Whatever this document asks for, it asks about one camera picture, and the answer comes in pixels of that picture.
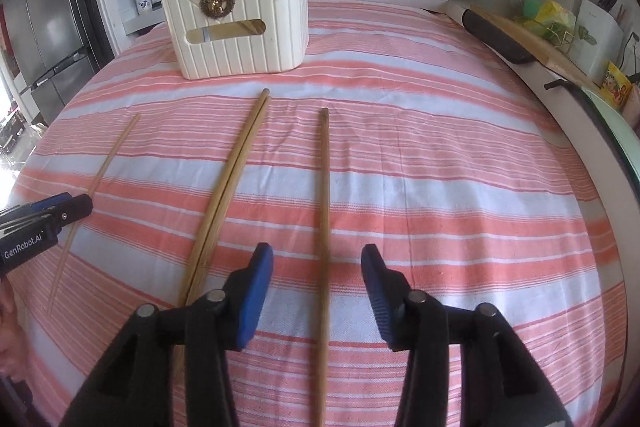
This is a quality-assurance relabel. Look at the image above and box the person's left hand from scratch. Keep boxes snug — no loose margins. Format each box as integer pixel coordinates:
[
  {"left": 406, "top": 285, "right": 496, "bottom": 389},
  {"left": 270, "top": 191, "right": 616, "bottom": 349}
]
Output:
[{"left": 0, "top": 277, "right": 28, "bottom": 383}]

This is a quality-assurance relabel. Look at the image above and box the pink striped tablecloth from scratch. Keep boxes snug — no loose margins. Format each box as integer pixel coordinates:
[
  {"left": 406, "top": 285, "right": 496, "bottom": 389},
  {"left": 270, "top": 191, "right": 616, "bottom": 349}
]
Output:
[{"left": 6, "top": 0, "right": 629, "bottom": 427}]

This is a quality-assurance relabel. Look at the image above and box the grey refrigerator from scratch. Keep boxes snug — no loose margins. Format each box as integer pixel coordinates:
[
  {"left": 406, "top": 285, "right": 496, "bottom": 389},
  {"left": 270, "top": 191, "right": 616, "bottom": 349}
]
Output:
[{"left": 2, "top": 0, "right": 99, "bottom": 126}]

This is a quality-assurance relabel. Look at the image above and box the black tray edge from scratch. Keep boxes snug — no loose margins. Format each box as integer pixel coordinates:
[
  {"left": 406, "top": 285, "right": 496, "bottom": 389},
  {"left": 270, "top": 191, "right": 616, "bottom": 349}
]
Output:
[{"left": 462, "top": 9, "right": 535, "bottom": 65}]

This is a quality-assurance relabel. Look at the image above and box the cream utensil holder box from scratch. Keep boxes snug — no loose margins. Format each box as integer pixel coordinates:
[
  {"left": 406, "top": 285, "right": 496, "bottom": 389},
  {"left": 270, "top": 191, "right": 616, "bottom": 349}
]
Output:
[{"left": 160, "top": 0, "right": 309, "bottom": 80}]

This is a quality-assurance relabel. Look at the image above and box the green plastic cutting board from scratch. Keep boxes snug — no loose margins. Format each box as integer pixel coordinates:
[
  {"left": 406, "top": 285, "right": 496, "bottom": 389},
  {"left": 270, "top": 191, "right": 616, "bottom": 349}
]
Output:
[{"left": 582, "top": 88, "right": 639, "bottom": 197}]

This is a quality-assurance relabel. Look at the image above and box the wooden cutting board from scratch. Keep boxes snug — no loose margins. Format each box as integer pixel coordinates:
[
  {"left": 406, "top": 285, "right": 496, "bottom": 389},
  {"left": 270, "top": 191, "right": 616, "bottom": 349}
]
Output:
[{"left": 469, "top": 4, "right": 598, "bottom": 90}]

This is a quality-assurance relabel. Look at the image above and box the yellow printed cup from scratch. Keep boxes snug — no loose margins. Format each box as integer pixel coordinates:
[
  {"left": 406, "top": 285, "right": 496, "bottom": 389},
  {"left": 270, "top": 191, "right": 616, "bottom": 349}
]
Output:
[{"left": 600, "top": 62, "right": 632, "bottom": 110}]

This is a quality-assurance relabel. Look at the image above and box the bag of fruit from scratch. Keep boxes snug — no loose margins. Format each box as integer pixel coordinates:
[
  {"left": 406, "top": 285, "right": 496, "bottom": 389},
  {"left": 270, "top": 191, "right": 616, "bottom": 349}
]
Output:
[{"left": 511, "top": 0, "right": 576, "bottom": 53}]

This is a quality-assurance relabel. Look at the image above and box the white knife block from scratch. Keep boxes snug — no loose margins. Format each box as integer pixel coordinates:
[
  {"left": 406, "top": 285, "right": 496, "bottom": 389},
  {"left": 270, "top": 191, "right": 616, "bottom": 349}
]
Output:
[{"left": 567, "top": 0, "right": 623, "bottom": 84}]

